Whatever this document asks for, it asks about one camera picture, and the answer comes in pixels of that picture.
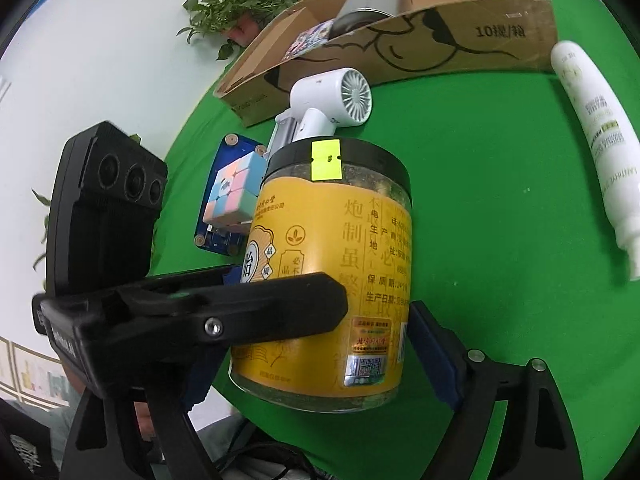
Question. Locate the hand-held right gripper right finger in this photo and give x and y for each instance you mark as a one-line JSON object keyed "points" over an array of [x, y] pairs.
{"points": [[432, 350]]}

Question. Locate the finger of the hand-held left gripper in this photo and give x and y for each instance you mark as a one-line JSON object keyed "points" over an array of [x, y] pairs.
{"points": [[280, 305], [190, 277]]}

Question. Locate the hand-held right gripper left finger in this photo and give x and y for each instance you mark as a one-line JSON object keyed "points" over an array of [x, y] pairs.
{"points": [[202, 380]]}

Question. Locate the blue circuit board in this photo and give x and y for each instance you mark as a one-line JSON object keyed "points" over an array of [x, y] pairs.
{"points": [[212, 232]]}

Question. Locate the yellow label jar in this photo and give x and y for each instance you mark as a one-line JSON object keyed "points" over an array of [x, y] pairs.
{"points": [[340, 230]]}

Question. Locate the white hair dryer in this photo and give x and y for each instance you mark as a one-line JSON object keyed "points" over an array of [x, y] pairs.
{"points": [[340, 92]]}

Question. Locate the colourful printed game box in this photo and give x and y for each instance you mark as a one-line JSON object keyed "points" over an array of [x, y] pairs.
{"points": [[310, 37]]}

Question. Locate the white plastic bottle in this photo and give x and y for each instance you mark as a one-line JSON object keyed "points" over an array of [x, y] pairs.
{"points": [[600, 135]]}

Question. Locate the silver metal can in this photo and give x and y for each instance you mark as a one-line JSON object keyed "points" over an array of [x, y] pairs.
{"points": [[372, 2]]}

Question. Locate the cardboard box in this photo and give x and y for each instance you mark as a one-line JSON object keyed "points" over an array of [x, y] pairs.
{"points": [[450, 25]]}

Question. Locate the large leaf potted plant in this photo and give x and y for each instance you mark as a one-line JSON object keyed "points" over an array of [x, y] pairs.
{"points": [[41, 205]]}

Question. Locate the pastel puzzle cube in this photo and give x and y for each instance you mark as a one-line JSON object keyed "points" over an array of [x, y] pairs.
{"points": [[235, 190]]}

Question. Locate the potted plant pink pot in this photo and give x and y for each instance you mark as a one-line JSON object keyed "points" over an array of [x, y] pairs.
{"points": [[235, 5]]}

